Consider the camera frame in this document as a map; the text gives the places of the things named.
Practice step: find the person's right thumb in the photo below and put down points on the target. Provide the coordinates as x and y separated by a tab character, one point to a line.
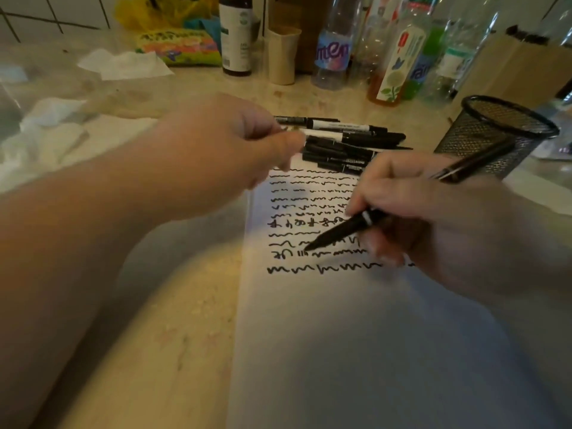
384	194

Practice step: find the person's left forearm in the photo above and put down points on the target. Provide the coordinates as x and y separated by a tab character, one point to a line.
76	245

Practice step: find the clear empty plastic bottle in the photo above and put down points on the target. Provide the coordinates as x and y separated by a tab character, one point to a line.
460	44

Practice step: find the pile of black markers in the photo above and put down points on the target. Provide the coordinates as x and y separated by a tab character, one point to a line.
348	149

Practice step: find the colourful snack packet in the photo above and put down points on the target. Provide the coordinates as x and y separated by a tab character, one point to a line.
181	46

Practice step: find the beige cup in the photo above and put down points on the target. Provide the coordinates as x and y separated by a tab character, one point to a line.
283	55

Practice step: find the black mesh pen holder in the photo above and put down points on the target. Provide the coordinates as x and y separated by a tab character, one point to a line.
491	129

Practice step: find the green plastic bottle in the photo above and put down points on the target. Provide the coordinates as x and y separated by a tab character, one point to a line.
427	62

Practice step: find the brown cardboard box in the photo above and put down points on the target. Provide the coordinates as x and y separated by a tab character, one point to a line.
523	66

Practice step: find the person's right hand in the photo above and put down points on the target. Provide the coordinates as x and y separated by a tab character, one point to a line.
442	227

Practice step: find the person's left hand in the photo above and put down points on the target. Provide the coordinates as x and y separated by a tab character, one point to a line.
210	151

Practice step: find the yellow plastic bag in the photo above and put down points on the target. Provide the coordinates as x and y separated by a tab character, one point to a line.
156	11

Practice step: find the crumpled white tissue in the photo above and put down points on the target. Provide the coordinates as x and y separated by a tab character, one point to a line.
40	138

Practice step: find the clear bottle with red label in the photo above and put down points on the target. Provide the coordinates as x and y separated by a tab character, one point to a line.
371	26

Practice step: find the dark bottle with white label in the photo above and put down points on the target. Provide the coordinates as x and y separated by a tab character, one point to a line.
235	35

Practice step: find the slim black pen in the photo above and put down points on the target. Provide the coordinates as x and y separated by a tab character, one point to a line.
335	234

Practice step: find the flat white tissue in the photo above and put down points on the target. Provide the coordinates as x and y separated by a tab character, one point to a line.
120	64

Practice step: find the person's right forearm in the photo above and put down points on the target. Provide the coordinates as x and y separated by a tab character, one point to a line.
531	263

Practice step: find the person's left thumb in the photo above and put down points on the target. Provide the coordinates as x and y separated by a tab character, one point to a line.
284	149

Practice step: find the orange drink bottle flower label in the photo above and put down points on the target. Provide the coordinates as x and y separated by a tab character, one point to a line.
397	71

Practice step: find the clear bottle with blue label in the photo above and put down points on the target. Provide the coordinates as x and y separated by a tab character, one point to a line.
333	53

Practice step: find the white scribbled paper sheet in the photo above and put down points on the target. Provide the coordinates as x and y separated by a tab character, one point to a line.
339	344

